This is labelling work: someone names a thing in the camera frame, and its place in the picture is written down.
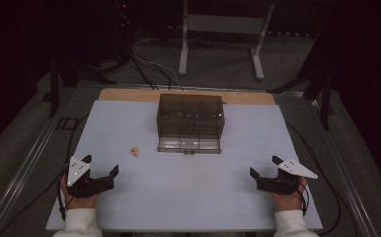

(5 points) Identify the dark transparent compartment box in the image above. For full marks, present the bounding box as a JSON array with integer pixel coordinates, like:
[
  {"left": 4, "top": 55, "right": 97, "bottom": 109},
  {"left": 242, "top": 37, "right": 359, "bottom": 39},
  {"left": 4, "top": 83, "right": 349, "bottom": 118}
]
[{"left": 156, "top": 93, "right": 226, "bottom": 155}]

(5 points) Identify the right hand-held gripper cable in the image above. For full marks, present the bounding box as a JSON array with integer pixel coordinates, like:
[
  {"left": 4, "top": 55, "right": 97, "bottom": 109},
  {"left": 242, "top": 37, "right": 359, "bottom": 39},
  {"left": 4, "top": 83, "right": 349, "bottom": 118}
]
[{"left": 285, "top": 120, "right": 359, "bottom": 237}]

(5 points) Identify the white metal stand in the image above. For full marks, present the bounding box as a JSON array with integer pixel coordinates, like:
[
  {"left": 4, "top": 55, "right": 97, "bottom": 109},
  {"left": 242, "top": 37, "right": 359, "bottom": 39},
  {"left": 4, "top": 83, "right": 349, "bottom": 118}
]
[{"left": 178, "top": 0, "right": 275, "bottom": 81}]

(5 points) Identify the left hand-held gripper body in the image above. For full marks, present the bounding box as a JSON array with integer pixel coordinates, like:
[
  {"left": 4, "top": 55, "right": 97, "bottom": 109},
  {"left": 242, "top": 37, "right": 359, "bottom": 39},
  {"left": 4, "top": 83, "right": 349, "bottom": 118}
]
[{"left": 65, "top": 156, "right": 115, "bottom": 198}]

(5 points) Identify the dark equipment with red light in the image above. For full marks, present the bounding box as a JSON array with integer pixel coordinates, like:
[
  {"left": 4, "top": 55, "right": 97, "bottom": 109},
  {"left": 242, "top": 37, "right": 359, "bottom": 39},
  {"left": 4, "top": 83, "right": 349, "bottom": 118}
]
[{"left": 109, "top": 0, "right": 137, "bottom": 65}]

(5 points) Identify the left hand-held gripper cable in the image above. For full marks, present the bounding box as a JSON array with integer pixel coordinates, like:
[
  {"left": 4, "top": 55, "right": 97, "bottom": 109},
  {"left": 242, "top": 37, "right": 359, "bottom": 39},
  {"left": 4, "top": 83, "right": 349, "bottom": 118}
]
[{"left": 0, "top": 113, "right": 91, "bottom": 237}]

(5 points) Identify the person's right hand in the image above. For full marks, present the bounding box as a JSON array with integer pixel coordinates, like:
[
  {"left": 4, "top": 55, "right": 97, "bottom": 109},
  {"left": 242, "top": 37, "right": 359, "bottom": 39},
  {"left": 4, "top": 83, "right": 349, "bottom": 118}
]
[{"left": 271, "top": 177, "right": 309, "bottom": 212}]

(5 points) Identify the black tripod stand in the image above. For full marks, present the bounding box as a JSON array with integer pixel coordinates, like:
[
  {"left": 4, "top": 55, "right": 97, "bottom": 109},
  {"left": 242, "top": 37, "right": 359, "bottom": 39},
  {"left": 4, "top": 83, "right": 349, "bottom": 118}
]
[
  {"left": 267, "top": 29, "right": 337, "bottom": 131},
  {"left": 47, "top": 48, "right": 117, "bottom": 119}
]

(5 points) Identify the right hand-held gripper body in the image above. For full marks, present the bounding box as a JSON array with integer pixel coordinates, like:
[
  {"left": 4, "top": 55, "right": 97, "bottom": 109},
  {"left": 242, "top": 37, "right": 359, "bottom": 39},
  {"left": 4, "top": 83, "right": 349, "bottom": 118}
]
[{"left": 257, "top": 158, "right": 319, "bottom": 196}]

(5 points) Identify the metal floor rail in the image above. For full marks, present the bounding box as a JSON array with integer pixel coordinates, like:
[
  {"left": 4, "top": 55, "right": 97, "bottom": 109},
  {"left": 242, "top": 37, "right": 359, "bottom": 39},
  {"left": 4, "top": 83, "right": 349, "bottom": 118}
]
[
  {"left": 0, "top": 98, "right": 81, "bottom": 237},
  {"left": 305, "top": 97, "right": 379, "bottom": 237}
]

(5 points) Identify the white table board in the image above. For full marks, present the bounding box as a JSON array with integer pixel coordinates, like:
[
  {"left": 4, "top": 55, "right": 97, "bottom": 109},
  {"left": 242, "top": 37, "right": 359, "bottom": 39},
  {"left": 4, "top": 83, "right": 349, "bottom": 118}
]
[{"left": 45, "top": 100, "right": 324, "bottom": 232}]

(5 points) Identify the hand-held gripper cable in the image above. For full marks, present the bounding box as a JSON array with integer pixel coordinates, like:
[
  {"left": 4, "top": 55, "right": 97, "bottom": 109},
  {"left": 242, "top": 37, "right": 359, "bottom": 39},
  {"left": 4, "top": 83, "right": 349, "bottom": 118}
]
[
  {"left": 0, "top": 113, "right": 91, "bottom": 237},
  {"left": 285, "top": 120, "right": 359, "bottom": 237}
]

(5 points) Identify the person's left hand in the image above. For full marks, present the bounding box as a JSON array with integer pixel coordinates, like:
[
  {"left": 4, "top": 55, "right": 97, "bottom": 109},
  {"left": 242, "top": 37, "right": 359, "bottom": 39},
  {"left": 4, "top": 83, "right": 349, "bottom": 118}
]
[{"left": 60, "top": 174, "right": 100, "bottom": 210}]

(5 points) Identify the bundle of floor cables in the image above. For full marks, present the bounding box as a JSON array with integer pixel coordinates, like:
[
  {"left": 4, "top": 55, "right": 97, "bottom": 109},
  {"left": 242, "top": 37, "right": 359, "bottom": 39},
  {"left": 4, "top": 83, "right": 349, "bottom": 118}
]
[{"left": 127, "top": 36, "right": 185, "bottom": 92}]

